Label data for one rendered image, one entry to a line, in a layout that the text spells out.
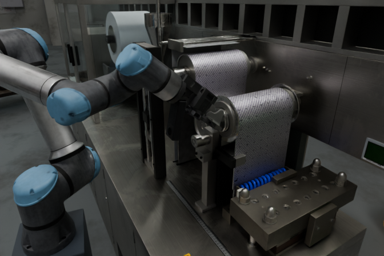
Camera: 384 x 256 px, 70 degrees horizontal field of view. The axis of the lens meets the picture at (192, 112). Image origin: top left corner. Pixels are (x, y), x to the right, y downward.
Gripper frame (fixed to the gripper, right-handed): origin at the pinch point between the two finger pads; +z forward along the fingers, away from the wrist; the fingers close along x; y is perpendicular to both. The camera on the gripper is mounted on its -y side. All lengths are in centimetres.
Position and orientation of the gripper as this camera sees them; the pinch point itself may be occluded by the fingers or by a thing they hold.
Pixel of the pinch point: (215, 127)
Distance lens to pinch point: 82.5
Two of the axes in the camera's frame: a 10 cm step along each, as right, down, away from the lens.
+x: -5.0, -3.3, 8.0
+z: 6.6, 4.5, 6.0
